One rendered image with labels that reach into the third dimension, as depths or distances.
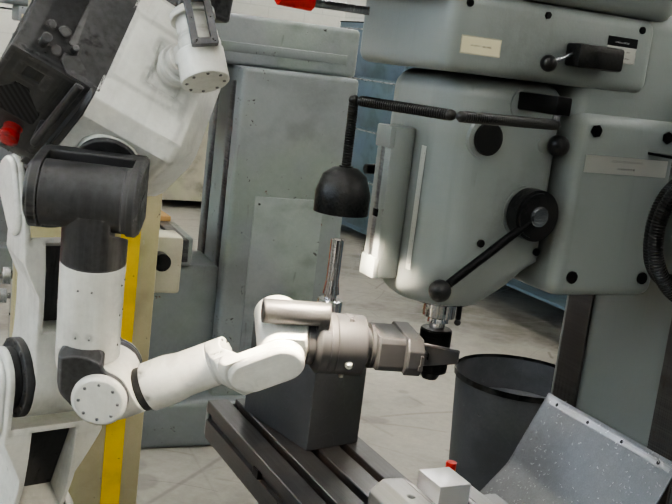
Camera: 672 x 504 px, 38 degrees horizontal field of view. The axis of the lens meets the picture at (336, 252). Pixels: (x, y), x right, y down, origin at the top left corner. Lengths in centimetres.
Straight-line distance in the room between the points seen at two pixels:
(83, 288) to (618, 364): 87
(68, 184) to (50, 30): 22
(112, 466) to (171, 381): 187
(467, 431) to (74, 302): 224
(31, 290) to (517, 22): 94
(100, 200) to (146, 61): 24
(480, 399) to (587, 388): 161
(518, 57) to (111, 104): 55
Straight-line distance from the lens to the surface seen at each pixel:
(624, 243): 146
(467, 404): 340
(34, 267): 172
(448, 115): 117
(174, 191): 985
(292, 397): 184
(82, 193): 132
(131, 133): 139
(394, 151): 133
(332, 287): 180
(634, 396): 168
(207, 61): 135
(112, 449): 325
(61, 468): 195
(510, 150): 133
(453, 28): 124
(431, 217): 131
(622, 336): 169
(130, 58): 143
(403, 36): 133
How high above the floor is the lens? 163
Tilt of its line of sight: 11 degrees down
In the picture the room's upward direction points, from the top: 7 degrees clockwise
